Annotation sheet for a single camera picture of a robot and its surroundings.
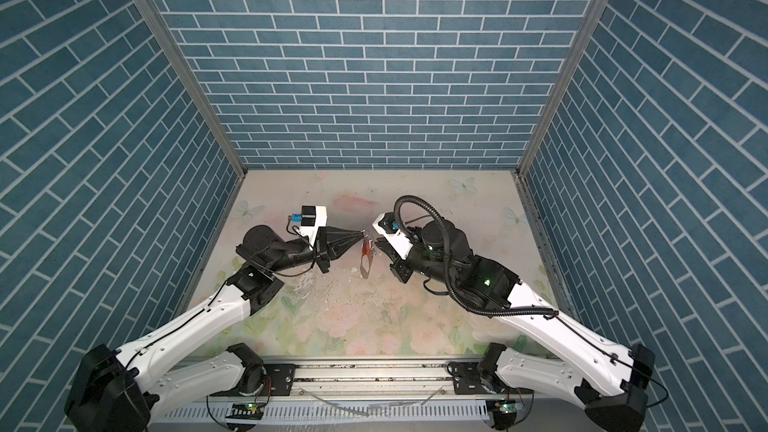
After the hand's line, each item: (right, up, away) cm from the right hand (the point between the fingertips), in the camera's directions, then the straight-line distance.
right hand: (375, 237), depth 64 cm
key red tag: (-2, -2, -2) cm, 3 cm away
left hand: (-3, 0, -1) cm, 3 cm away
